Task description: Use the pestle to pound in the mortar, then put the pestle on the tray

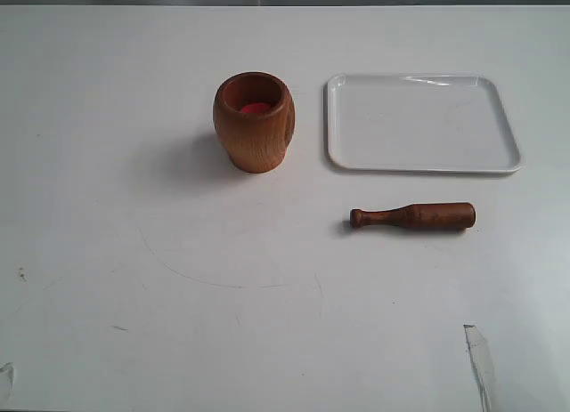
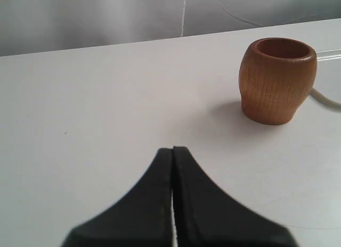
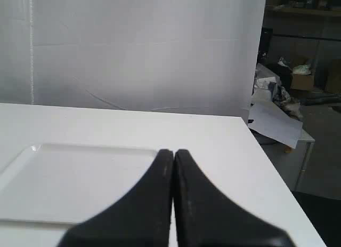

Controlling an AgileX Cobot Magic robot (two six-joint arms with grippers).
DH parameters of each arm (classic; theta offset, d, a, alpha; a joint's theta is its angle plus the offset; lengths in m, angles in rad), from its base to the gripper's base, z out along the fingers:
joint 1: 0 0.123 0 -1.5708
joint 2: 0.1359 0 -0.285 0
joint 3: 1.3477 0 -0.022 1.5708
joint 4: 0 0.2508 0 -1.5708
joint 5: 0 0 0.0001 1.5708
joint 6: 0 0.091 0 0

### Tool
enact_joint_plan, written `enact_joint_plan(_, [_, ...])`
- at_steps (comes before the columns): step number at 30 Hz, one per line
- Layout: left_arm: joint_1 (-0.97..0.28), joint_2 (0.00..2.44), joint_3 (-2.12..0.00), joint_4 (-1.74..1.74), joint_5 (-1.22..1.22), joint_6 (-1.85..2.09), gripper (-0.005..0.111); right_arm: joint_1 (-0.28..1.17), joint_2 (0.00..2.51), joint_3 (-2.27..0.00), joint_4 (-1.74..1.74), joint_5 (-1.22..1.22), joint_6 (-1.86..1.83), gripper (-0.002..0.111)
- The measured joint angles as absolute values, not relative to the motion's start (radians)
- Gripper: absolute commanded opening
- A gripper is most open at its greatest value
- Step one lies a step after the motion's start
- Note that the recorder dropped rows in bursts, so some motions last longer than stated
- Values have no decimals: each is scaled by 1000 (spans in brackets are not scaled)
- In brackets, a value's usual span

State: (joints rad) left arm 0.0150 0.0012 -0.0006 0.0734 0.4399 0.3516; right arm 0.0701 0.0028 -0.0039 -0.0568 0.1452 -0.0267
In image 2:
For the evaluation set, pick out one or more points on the brown wooden cup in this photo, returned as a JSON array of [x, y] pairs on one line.
[[275, 77]]

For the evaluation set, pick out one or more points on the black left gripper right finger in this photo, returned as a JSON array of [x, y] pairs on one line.
[[207, 216]]

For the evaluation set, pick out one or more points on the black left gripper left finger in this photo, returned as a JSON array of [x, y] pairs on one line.
[[142, 217]]

